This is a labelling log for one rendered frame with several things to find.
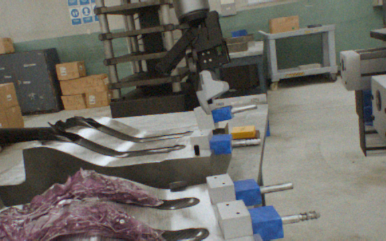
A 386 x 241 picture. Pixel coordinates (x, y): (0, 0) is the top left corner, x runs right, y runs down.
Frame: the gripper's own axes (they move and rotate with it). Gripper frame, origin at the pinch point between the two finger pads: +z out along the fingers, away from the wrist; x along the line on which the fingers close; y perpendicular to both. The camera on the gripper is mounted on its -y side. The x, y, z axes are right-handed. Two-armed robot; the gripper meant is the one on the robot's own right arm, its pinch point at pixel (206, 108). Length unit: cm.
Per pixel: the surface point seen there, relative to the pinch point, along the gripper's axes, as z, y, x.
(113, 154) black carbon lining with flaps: 4.4, -19.7, -9.7
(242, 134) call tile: 9.2, 3.7, 18.8
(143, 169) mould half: 7.9, -11.2, -17.0
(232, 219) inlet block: 13.1, 8.3, -39.9
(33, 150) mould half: -0.4, -32.0, -18.0
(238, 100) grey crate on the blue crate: 7, -39, 350
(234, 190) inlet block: 12.3, 7.2, -28.6
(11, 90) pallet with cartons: -74, -329, 391
